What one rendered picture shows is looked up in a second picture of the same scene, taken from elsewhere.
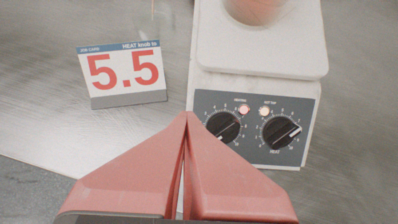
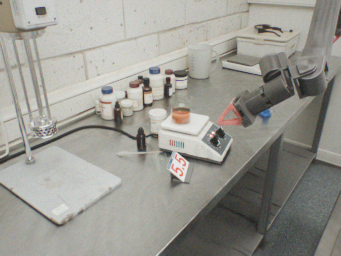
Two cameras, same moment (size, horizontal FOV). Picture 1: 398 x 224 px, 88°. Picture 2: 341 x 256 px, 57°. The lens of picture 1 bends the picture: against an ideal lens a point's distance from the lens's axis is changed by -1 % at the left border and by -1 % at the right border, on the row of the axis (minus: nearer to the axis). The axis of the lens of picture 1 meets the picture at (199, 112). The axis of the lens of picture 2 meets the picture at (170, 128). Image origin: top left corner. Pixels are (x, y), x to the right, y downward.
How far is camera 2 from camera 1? 0.81 m
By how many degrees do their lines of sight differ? 54
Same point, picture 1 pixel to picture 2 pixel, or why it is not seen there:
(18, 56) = (149, 201)
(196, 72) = (196, 137)
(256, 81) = (204, 129)
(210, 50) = (193, 129)
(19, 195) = not seen: outside the picture
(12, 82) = (163, 204)
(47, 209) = not seen: outside the picture
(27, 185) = not seen: outside the picture
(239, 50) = (195, 126)
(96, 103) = (187, 180)
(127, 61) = (176, 161)
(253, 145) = (222, 140)
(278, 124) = (217, 132)
